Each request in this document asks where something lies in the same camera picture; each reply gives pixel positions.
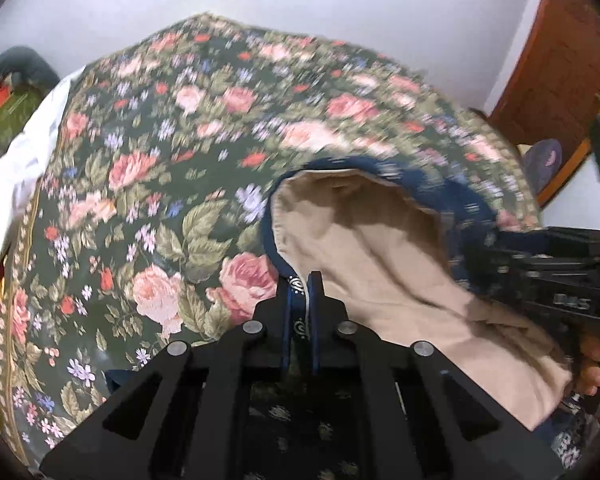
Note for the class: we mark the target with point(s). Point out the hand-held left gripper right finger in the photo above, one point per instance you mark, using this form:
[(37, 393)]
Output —
[(316, 332)]

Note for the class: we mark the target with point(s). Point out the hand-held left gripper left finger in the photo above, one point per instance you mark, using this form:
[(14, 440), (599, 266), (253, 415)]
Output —
[(286, 330)]

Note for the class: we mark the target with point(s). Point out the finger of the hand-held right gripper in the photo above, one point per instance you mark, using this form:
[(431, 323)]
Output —
[(505, 270)]

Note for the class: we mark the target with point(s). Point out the navy patterned hooded coat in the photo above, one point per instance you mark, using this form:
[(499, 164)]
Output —
[(380, 260)]

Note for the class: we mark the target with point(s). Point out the person's right hand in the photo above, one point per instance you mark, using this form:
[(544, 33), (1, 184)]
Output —
[(591, 365)]

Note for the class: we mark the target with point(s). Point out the purple slipper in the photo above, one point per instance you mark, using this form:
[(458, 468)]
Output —
[(542, 157)]

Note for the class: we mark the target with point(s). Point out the floral blanket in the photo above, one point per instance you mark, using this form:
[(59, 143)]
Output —
[(155, 160)]

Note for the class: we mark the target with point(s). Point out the brown wooden door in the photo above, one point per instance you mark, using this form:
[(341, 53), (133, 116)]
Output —
[(555, 60)]

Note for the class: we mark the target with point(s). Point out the white cloth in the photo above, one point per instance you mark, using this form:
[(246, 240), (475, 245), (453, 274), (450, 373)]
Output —
[(15, 170)]

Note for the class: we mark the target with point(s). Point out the green storage box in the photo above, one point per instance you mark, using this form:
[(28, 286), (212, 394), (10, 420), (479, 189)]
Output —
[(0, 127)]

